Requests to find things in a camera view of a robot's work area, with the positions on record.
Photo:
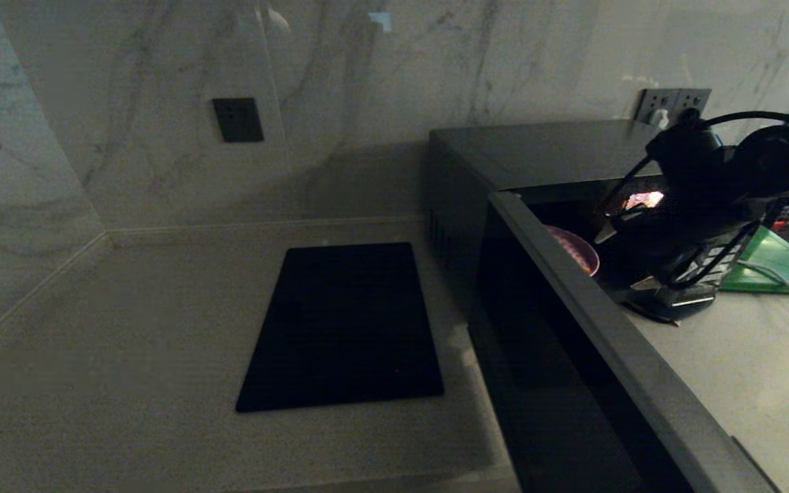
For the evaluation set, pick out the black induction cooktop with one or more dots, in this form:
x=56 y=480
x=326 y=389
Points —
x=343 y=329

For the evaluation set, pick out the dark glass microwave door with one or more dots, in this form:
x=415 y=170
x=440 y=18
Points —
x=572 y=383

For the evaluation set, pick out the purple plate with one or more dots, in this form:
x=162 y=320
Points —
x=576 y=248

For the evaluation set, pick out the white power plug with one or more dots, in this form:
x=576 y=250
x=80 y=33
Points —
x=659 y=120

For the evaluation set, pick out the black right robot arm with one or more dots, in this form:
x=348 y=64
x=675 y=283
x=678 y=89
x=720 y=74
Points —
x=771 y=161

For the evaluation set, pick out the green cutting board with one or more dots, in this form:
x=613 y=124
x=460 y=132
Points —
x=781 y=267

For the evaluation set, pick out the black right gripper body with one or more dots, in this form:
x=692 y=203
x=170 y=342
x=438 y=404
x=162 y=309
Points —
x=668 y=233

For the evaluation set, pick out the dark single wall socket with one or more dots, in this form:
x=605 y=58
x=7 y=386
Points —
x=238 y=120

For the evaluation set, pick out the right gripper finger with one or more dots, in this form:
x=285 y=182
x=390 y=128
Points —
x=607 y=235

